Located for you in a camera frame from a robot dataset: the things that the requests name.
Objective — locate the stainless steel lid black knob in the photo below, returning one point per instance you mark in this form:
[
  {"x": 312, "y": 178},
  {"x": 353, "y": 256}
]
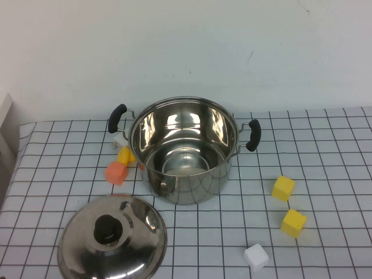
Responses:
[{"x": 139, "y": 241}]

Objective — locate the small yellow block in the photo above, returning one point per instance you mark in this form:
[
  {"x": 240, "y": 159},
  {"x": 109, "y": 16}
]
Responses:
[{"x": 124, "y": 154}]

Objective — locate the small white block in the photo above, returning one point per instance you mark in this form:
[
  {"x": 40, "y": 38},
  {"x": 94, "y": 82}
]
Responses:
[{"x": 119, "y": 141}]

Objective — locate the orange cube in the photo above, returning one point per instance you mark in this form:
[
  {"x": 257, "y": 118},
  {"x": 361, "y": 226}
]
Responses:
[{"x": 115, "y": 173}]

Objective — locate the yellow cube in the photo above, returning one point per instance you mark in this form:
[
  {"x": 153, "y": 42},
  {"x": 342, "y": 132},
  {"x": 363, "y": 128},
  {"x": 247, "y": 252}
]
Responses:
[
  {"x": 293, "y": 223},
  {"x": 282, "y": 188}
]

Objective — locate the white cube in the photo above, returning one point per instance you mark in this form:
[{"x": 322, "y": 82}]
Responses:
[{"x": 255, "y": 257}]

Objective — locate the white black-grid tablecloth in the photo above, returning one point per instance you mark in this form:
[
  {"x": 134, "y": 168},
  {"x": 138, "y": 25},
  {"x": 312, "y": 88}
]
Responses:
[{"x": 319, "y": 174}]

